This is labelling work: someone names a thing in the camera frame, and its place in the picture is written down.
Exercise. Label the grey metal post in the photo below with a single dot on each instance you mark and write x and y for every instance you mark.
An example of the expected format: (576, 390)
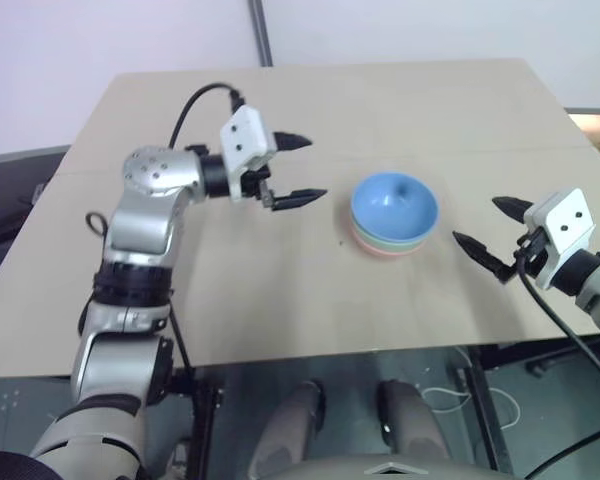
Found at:
(260, 30)

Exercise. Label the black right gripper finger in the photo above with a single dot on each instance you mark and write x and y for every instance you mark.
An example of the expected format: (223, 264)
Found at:
(512, 206)
(480, 250)

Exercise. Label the grey left robot leg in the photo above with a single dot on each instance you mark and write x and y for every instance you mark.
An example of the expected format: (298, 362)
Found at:
(292, 425)

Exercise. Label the brown cardboard box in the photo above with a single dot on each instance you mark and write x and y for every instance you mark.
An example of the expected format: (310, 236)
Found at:
(591, 127)

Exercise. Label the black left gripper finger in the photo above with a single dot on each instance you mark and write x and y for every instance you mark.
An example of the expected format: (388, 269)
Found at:
(300, 197)
(291, 141)

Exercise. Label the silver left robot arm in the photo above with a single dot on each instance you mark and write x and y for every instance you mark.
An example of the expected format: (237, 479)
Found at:
(150, 172)

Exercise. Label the pink bowl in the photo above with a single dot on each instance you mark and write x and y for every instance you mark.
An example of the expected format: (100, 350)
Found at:
(385, 253)

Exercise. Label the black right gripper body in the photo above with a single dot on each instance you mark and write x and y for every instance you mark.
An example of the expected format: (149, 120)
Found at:
(531, 252)

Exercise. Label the blue bowl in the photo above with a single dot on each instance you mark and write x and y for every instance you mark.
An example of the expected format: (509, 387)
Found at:
(395, 205)

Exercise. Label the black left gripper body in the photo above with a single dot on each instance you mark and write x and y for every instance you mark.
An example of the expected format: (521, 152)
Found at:
(255, 183)

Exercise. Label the grey robot torso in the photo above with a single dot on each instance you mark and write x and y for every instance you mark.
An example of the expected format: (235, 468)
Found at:
(390, 467)

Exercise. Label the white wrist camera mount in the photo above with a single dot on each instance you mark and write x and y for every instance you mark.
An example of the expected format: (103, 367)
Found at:
(242, 132)
(565, 215)

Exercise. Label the green bowl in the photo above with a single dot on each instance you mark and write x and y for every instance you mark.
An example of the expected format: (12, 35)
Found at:
(375, 242)

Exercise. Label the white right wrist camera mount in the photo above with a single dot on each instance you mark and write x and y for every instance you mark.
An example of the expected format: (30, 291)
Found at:
(565, 215)

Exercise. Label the grey robot leg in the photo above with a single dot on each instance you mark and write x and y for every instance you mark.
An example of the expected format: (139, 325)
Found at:
(292, 425)
(410, 420)

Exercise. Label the black table leg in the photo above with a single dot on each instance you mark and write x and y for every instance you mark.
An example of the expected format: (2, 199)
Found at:
(485, 405)
(207, 425)

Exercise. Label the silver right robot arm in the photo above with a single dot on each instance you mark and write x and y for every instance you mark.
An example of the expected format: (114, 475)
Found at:
(597, 292)

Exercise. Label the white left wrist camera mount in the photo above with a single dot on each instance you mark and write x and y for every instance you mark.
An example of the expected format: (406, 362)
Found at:
(242, 132)

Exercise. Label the grey right robot leg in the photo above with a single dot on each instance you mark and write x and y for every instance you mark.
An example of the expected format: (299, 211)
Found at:
(410, 420)

